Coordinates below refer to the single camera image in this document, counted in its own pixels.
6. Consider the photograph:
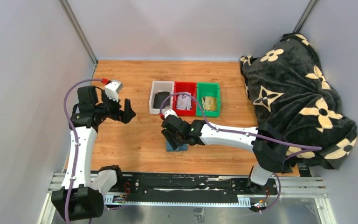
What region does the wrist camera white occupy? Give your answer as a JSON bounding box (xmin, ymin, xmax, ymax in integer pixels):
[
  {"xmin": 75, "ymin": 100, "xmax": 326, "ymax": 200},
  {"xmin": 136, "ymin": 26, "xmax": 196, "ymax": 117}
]
[
  {"xmin": 163, "ymin": 109, "xmax": 178, "ymax": 119},
  {"xmin": 104, "ymin": 80, "xmax": 124, "ymax": 102}
]

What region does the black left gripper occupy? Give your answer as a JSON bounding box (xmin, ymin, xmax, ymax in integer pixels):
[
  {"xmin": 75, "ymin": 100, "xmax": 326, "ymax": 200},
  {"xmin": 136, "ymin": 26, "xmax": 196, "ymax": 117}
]
[{"xmin": 95, "ymin": 91, "xmax": 136, "ymax": 124}]

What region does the green plastic bin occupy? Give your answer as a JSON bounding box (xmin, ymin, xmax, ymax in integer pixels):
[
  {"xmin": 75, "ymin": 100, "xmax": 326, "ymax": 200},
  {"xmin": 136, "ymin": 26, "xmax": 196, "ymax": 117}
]
[{"xmin": 196, "ymin": 82, "xmax": 221, "ymax": 118}]

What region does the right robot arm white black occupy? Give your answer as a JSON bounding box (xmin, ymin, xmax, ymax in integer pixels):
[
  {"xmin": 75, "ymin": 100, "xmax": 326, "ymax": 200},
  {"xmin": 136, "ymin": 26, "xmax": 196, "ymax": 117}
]
[{"xmin": 161, "ymin": 115, "xmax": 289, "ymax": 195}]

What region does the red plastic bin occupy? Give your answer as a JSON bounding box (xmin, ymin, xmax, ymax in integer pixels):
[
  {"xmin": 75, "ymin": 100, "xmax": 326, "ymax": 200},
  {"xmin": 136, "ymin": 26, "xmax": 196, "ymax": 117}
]
[{"xmin": 172, "ymin": 82, "xmax": 197, "ymax": 116}]

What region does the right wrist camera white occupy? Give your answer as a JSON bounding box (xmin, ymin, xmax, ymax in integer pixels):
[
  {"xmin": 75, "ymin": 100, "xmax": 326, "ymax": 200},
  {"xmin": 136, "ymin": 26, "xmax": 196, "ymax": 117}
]
[{"xmin": 163, "ymin": 109, "xmax": 178, "ymax": 119}]

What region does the right aluminium frame post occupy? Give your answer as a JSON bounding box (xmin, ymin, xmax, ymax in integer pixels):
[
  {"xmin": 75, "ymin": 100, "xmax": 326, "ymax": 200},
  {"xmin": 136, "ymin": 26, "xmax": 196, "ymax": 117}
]
[{"xmin": 293, "ymin": 0, "xmax": 319, "ymax": 33}]

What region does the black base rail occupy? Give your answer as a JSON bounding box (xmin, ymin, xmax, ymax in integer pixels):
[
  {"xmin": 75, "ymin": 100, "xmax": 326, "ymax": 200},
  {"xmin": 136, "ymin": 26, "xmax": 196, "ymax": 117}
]
[{"xmin": 104, "ymin": 172, "xmax": 278, "ymax": 209}]

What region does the aluminium frame post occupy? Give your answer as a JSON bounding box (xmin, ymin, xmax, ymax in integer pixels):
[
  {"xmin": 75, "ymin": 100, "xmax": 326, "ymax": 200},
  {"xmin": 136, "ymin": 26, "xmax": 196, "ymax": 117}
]
[
  {"xmin": 293, "ymin": 0, "xmax": 319, "ymax": 33},
  {"xmin": 58, "ymin": 0, "xmax": 98, "ymax": 66}
]

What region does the left aluminium frame post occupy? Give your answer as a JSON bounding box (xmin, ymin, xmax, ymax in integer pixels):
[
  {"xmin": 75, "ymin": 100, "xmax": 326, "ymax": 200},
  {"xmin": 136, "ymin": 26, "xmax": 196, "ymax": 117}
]
[{"xmin": 58, "ymin": 0, "xmax": 98, "ymax": 66}]

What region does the black floral blanket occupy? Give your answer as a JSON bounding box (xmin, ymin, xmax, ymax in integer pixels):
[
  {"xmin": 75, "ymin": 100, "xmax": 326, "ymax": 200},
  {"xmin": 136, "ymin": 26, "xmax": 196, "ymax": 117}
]
[{"xmin": 239, "ymin": 33, "xmax": 358, "ymax": 172}]

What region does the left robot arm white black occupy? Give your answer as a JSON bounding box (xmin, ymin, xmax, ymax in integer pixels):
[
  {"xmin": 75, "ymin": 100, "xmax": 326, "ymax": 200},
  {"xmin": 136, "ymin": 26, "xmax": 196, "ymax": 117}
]
[{"xmin": 51, "ymin": 83, "xmax": 136, "ymax": 223}]

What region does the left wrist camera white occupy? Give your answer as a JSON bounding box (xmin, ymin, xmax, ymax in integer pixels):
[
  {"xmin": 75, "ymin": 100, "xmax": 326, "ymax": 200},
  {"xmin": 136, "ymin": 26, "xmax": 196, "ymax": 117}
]
[{"xmin": 104, "ymin": 80, "xmax": 124, "ymax": 102}]

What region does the white plastic bin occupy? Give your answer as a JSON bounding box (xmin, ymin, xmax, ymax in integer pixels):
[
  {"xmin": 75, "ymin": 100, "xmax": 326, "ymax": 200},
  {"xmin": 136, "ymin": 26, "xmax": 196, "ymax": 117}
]
[{"xmin": 149, "ymin": 81, "xmax": 175, "ymax": 114}]

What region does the blue card holder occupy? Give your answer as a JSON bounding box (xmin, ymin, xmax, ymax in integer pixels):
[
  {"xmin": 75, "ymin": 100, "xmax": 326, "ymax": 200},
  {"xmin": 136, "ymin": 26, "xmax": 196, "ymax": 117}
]
[{"xmin": 166, "ymin": 141, "xmax": 188, "ymax": 152}]

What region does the white cards stack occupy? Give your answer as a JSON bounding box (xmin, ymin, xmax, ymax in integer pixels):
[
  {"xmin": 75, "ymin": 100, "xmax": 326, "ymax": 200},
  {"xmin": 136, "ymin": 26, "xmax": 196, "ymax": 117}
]
[{"xmin": 175, "ymin": 92, "xmax": 192, "ymax": 111}]

